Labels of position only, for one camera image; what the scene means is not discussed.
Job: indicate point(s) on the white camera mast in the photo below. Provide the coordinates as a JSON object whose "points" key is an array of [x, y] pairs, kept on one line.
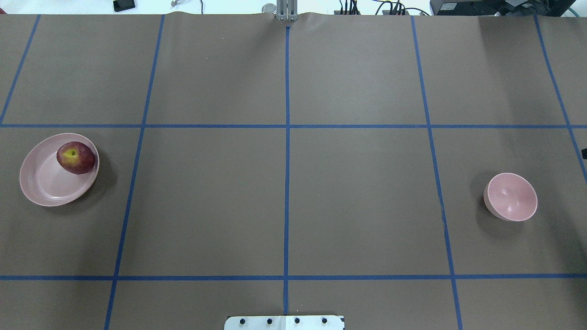
{"points": [[286, 322]]}

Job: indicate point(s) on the red apple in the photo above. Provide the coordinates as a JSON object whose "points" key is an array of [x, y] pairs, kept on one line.
{"points": [[76, 157]]}

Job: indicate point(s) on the pink plate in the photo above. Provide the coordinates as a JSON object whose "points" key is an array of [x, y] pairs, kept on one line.
{"points": [[45, 182]]}

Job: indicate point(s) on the aluminium frame post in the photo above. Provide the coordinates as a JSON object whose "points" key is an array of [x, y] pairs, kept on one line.
{"points": [[287, 10]]}

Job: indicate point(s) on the pink bowl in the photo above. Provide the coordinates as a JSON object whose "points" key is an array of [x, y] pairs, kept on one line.
{"points": [[510, 197]]}

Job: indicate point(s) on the small black square device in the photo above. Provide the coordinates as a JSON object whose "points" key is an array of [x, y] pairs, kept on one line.
{"points": [[123, 5]]}

